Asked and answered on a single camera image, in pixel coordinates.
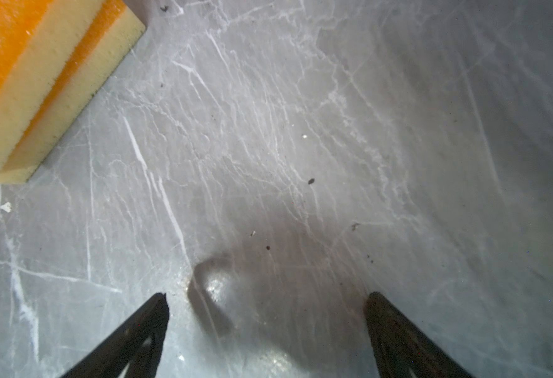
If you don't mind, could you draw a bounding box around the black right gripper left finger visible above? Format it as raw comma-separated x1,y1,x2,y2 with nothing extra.
63,292,169,377

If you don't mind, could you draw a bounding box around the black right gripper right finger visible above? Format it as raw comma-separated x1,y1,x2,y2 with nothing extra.
364,292,471,377

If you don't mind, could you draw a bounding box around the orange scrub sponge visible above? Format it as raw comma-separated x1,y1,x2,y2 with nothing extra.
0,0,146,184
0,1,103,171

